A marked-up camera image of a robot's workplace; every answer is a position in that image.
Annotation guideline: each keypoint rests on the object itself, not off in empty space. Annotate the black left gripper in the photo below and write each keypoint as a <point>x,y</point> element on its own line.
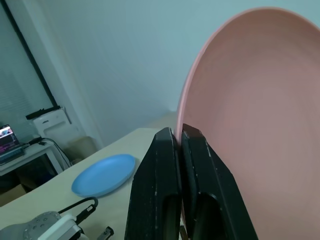
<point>103,234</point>

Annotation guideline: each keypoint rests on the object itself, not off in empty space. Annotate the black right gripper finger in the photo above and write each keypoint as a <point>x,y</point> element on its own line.
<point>212,180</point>

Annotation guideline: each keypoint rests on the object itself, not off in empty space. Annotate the pink plate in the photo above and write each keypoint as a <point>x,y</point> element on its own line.
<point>255,112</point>

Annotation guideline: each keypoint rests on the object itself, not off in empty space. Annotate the blue plate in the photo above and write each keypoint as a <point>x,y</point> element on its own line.
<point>105,175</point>

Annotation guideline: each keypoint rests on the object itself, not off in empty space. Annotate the white desktop printer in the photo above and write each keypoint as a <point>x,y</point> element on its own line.
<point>51,121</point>

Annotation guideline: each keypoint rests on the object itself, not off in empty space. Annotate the white side table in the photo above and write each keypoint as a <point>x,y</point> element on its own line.
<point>30,160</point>

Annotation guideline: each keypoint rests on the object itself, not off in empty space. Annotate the cardboard box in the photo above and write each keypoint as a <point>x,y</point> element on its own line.
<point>11,191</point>

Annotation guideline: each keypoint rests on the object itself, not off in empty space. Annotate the open laptop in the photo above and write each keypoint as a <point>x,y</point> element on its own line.
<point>8,143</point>

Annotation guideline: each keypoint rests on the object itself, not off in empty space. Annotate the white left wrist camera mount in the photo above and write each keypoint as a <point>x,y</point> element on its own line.
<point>63,228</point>

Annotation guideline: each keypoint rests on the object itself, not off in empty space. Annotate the black window frame bar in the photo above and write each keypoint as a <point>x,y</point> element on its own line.
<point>28,53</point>

